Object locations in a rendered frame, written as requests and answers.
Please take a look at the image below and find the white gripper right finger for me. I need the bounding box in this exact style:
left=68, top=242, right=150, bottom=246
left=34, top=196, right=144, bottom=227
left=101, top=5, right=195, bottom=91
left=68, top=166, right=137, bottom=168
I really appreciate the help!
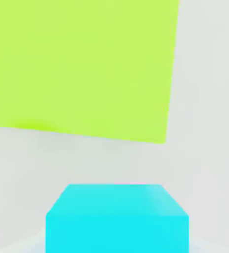
left=189, top=237, right=220, bottom=253

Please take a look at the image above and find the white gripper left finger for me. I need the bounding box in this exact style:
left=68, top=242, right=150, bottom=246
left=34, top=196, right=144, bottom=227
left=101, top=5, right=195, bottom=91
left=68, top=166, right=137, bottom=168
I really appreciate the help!
left=0, top=228, right=46, bottom=253

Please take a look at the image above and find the small cyan cube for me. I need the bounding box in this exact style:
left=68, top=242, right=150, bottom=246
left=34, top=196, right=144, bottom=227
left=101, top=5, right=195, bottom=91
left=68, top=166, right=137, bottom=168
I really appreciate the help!
left=45, top=184, right=190, bottom=253

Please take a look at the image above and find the large lime green box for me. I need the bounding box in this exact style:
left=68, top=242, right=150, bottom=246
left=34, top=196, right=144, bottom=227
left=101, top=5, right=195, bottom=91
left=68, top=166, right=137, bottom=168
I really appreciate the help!
left=0, top=0, right=180, bottom=145

